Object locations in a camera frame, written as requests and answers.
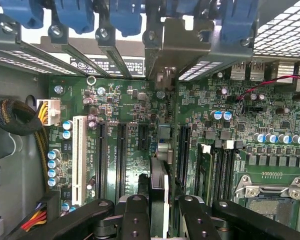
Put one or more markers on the white power connector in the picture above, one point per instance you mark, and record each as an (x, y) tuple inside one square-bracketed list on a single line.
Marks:
[(52, 112)]

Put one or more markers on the green motherboard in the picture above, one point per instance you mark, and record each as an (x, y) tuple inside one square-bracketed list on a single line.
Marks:
[(130, 100)]

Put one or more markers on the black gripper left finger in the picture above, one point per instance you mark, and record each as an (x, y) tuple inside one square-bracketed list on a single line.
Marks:
[(136, 220)]

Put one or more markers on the short black expansion slot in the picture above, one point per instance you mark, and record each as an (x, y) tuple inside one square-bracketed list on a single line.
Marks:
[(143, 136)]

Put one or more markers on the CPU socket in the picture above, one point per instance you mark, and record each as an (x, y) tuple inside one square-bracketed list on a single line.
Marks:
[(270, 210)]

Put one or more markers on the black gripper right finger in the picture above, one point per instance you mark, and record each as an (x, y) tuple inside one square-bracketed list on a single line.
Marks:
[(197, 222)]

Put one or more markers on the open black PC case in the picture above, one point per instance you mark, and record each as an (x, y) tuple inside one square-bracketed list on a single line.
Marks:
[(15, 162)]

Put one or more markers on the white expansion slot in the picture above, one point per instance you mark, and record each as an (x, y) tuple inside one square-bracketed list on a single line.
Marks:
[(79, 160)]

